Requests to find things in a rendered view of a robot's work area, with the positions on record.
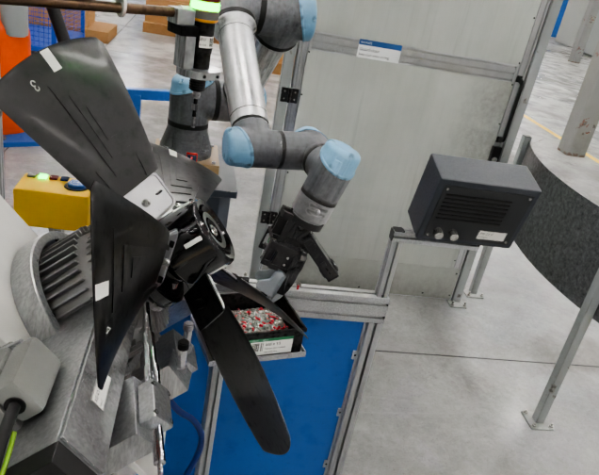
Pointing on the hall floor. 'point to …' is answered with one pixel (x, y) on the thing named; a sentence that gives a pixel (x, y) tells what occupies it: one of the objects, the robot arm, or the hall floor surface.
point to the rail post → (354, 397)
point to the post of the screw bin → (209, 418)
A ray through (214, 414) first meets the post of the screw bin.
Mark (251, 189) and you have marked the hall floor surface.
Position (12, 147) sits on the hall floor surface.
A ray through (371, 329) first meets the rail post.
